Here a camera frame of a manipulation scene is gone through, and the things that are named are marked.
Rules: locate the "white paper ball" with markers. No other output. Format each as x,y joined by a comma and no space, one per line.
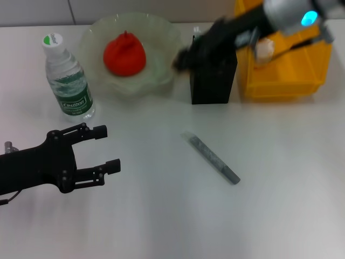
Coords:
265,50

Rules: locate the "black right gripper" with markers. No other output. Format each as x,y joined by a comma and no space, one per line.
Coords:
223,37

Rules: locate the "black mesh pen holder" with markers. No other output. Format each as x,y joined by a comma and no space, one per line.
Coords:
213,86

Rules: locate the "yellow plastic bin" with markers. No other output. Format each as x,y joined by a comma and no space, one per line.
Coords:
291,78

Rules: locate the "mint green pen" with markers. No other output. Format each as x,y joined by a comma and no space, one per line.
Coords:
196,29

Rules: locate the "grey marker pen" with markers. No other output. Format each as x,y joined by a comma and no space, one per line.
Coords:
215,159

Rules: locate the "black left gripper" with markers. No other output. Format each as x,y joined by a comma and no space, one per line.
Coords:
35,167

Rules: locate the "clear green-label water bottle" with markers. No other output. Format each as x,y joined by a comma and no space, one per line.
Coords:
72,89

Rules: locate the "green glass fruit plate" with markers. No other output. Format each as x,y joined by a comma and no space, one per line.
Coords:
161,40

